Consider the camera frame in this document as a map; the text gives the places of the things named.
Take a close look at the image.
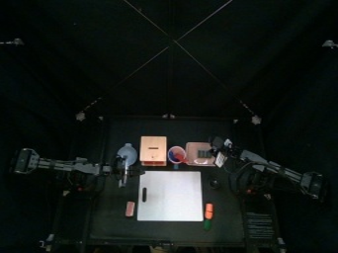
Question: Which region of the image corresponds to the small black round object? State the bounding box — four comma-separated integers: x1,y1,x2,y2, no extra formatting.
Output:
207,178,222,190

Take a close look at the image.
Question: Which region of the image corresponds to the orange and green toy carrot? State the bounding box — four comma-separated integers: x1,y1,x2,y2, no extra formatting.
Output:
202,203,215,231

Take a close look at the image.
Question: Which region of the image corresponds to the red and blue small cup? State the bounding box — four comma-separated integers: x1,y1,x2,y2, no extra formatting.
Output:
167,145,189,164

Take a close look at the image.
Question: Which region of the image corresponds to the white cutting board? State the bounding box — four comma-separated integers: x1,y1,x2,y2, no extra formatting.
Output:
136,170,205,222

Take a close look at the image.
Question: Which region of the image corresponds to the silver toy knife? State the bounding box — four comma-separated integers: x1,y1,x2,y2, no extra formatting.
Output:
118,164,130,189

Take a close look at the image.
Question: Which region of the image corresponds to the pink toy sushi piece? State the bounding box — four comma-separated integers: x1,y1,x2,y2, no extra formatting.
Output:
124,201,136,218

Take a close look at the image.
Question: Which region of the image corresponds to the wooden box with slot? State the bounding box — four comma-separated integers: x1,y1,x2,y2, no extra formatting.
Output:
139,135,170,167

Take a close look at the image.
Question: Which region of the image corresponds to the pink square tray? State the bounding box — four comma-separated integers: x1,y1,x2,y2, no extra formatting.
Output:
183,141,217,167

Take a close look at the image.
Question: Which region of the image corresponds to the white printed table label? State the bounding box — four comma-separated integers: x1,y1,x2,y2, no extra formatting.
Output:
246,211,275,242

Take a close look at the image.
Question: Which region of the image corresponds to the thin diagonal frame cord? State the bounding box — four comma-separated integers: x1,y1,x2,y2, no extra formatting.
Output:
123,0,258,117
80,0,234,115

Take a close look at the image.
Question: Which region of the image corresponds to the pale blue round plate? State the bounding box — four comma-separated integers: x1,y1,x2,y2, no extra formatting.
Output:
116,142,139,165

